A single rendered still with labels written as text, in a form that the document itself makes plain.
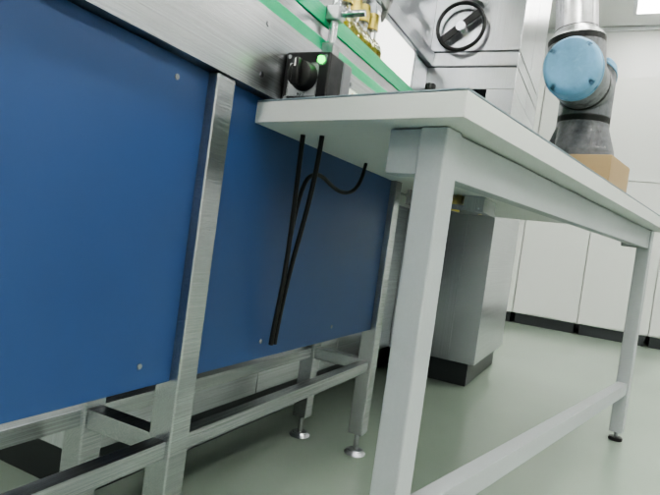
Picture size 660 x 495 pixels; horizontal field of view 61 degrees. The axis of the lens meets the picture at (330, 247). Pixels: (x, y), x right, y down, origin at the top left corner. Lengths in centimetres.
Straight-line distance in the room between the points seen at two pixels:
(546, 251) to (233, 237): 439
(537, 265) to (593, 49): 392
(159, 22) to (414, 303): 45
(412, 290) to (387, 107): 24
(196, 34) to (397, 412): 54
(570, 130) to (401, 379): 84
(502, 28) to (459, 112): 189
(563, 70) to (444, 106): 64
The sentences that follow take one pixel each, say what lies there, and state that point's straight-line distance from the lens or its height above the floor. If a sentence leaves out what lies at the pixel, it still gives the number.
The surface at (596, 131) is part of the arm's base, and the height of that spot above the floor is 87.
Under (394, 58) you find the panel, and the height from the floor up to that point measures 121.
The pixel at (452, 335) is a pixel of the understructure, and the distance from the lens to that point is 242.
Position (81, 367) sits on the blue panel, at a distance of 70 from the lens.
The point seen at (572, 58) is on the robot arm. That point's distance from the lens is 130.
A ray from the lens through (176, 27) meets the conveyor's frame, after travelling 73.
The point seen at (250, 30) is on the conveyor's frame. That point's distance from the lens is 86.
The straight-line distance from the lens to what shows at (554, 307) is 511.
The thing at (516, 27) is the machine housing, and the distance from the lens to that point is 256.
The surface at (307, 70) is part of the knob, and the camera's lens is 88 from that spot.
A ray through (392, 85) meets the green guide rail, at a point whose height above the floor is 93.
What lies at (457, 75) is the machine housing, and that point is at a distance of 254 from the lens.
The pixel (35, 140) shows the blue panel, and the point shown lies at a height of 61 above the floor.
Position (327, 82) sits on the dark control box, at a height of 79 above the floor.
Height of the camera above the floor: 56
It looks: 2 degrees down
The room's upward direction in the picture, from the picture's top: 8 degrees clockwise
